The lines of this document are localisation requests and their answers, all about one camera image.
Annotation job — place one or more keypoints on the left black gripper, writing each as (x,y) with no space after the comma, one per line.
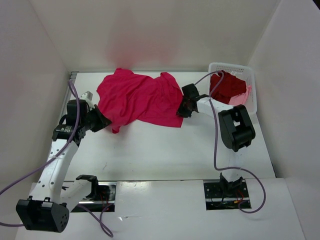
(103,121)

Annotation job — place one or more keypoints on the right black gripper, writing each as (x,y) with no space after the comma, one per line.
(182,112)

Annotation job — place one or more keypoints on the magenta t shirt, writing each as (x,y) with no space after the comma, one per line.
(125,97)

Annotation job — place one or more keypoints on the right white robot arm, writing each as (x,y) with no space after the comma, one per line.
(233,126)

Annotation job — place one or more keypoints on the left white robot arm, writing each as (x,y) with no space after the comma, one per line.
(49,204)

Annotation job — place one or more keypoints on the dark red t shirt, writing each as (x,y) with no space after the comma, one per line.
(224,85)

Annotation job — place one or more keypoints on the light pink t shirt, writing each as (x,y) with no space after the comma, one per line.
(242,98)

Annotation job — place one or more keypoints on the white plastic basket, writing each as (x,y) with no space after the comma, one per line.
(244,73)

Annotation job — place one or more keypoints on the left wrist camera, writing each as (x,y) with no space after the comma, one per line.
(87,96)

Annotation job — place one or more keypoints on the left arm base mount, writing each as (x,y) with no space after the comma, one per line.
(105,198)

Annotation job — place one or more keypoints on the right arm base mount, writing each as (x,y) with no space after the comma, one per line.
(218,199)

